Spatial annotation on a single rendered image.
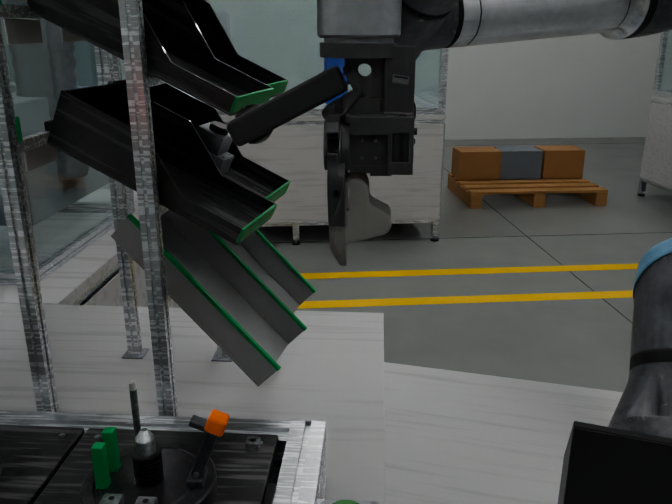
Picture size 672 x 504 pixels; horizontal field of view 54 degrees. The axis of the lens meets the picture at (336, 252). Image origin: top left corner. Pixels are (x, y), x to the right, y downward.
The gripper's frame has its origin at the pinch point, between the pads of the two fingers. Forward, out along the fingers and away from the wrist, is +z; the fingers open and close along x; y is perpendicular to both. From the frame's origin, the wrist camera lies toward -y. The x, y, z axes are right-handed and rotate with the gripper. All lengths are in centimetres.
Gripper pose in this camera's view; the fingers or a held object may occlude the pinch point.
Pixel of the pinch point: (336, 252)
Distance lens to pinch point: 66.2
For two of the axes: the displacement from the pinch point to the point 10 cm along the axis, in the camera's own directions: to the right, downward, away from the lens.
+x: 0.6, -3.2, 9.5
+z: 0.0, 9.5, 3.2
